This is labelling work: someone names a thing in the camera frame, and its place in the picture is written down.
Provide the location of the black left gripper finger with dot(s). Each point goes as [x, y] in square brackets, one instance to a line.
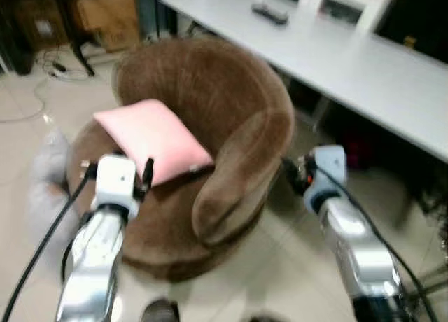
[148, 178]
[87, 171]

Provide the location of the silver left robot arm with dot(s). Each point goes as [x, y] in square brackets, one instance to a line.
[91, 266]

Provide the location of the pink square pillow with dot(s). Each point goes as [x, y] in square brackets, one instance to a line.
[150, 136]

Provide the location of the brown round velvet sofa chair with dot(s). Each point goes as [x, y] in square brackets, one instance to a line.
[210, 91]

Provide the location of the long white table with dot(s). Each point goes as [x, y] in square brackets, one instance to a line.
[336, 56]

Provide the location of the dark robot left foot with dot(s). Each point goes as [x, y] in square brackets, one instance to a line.
[159, 311]

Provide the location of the small printed cardboard box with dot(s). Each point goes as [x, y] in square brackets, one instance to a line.
[105, 17]

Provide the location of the black remote controller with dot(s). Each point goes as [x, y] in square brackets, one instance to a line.
[269, 14]

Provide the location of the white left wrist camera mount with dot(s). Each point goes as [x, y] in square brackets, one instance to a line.
[115, 182]

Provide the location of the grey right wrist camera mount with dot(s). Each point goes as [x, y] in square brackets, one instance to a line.
[329, 168]

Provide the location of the black metal rack frame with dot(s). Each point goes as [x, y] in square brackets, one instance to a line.
[80, 52]

